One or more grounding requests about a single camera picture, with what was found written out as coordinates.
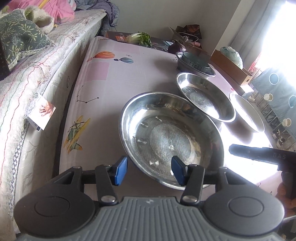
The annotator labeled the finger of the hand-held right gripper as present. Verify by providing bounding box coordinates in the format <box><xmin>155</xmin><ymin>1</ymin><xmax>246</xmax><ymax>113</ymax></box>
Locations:
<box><xmin>228</xmin><ymin>144</ymin><xmax>269</xmax><ymax>163</ymax></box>

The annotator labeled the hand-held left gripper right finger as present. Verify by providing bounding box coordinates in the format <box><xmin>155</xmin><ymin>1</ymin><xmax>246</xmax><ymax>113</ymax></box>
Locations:
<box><xmin>171</xmin><ymin>156</ymin><xmax>251</xmax><ymax>205</ymax></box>

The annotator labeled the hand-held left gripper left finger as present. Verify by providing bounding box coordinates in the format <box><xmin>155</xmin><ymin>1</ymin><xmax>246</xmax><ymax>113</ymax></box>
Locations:
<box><xmin>54</xmin><ymin>156</ymin><xmax>128</xmax><ymax>206</ymax></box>

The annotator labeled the large steel bowl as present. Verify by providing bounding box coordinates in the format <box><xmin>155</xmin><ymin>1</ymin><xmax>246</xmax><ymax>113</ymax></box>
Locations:
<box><xmin>119</xmin><ymin>92</ymin><xmax>225</xmax><ymax>191</ymax></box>

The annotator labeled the white ceramic plate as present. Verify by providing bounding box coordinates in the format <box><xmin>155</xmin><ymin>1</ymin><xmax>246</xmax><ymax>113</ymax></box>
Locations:
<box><xmin>229</xmin><ymin>93</ymin><xmax>265</xmax><ymax>133</ymax></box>

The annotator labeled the large steel plate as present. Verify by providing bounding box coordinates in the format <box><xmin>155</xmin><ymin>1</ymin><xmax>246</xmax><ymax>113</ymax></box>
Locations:
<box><xmin>176</xmin><ymin>72</ymin><xmax>236</xmax><ymax>123</ymax></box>

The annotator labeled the small steel bowl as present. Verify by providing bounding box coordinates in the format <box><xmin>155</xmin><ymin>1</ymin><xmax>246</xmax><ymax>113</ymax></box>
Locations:
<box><xmin>176</xmin><ymin>52</ymin><xmax>214</xmax><ymax>75</ymax></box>

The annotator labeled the person's right hand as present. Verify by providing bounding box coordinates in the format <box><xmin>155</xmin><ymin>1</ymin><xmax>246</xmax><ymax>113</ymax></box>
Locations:
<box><xmin>276</xmin><ymin>183</ymin><xmax>296</xmax><ymax>210</ymax></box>

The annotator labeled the blue circle-print cloth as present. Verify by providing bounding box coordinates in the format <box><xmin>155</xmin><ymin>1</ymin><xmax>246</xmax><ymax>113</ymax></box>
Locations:
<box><xmin>251</xmin><ymin>67</ymin><xmax>296</xmax><ymax>136</ymax></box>

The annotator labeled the pink printed tablecloth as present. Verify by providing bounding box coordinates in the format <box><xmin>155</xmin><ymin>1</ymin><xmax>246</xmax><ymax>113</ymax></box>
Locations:
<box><xmin>53</xmin><ymin>36</ymin><xmax>281</xmax><ymax>204</ymax></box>

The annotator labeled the long cardboard tray box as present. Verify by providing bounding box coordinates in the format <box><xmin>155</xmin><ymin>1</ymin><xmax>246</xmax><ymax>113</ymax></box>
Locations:
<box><xmin>210</xmin><ymin>49</ymin><xmax>254</xmax><ymax>86</ymax></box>

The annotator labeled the pale green plastic bag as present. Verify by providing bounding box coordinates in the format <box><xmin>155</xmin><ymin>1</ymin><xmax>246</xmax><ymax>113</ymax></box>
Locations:
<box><xmin>220</xmin><ymin>46</ymin><xmax>244</xmax><ymax>70</ymax></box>

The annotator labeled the mattress label card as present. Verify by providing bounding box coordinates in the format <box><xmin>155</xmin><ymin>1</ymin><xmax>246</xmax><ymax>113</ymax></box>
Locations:
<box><xmin>27</xmin><ymin>96</ymin><xmax>57</xmax><ymax>132</ymax></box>

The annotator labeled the white embroidered bed mattress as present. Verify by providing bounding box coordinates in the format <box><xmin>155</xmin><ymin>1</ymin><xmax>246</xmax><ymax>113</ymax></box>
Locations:
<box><xmin>0</xmin><ymin>9</ymin><xmax>110</xmax><ymax>233</ymax></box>

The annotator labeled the red onion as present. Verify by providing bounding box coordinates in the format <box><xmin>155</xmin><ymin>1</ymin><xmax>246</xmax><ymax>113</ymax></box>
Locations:
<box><xmin>168</xmin><ymin>40</ymin><xmax>187</xmax><ymax>55</ymax></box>

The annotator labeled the open cardboard box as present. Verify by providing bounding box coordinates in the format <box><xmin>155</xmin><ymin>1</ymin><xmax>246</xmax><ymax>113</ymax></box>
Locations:
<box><xmin>169</xmin><ymin>26</ymin><xmax>202</xmax><ymax>49</ymax></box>

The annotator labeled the dark flat printed box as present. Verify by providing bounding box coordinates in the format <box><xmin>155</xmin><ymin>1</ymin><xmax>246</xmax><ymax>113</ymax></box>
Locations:
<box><xmin>105</xmin><ymin>31</ymin><xmax>176</xmax><ymax>53</ymax></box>

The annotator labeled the napa cabbage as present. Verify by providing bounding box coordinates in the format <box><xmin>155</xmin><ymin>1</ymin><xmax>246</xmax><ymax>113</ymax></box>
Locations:
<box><xmin>126</xmin><ymin>32</ymin><xmax>152</xmax><ymax>48</ymax></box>

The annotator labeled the grey crumpled garment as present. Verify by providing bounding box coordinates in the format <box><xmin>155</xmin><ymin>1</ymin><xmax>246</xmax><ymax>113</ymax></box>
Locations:
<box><xmin>75</xmin><ymin>0</ymin><xmax>121</xmax><ymax>36</ymax></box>

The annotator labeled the green floral pillow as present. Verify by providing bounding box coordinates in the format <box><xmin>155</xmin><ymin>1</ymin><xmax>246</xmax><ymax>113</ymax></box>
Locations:
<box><xmin>0</xmin><ymin>9</ymin><xmax>55</xmax><ymax>68</ymax></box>

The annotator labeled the white fluffy blanket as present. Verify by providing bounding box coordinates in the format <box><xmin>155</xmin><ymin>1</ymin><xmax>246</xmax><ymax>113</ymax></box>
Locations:
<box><xmin>24</xmin><ymin>6</ymin><xmax>61</xmax><ymax>33</ymax></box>

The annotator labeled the pink printed quilt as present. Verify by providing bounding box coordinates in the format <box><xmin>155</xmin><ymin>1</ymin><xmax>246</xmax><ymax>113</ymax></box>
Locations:
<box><xmin>20</xmin><ymin>0</ymin><xmax>76</xmax><ymax>24</ymax></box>

